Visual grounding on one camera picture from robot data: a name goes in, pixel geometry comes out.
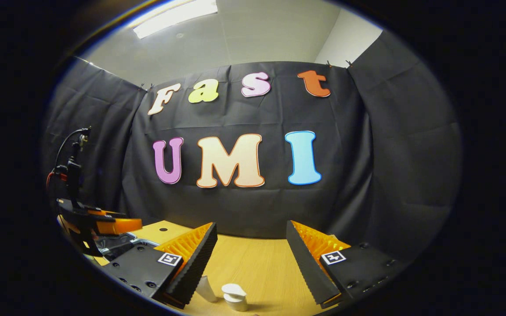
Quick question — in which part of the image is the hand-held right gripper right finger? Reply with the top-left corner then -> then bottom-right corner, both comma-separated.
286,219 -> 401,309

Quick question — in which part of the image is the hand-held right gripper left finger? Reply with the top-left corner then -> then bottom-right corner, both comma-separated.
103,222 -> 219,309

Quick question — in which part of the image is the white skin care tube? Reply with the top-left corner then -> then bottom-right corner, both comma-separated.
195,276 -> 218,303

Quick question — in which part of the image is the white pump bottle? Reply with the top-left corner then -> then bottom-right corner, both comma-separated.
221,283 -> 249,312

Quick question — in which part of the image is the black backdrop cloth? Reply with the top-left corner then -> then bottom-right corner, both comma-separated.
40,31 -> 462,264

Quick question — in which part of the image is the red cable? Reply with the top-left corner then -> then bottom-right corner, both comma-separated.
47,170 -> 67,187

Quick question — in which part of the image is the black cable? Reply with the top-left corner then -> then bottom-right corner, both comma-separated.
54,127 -> 91,168

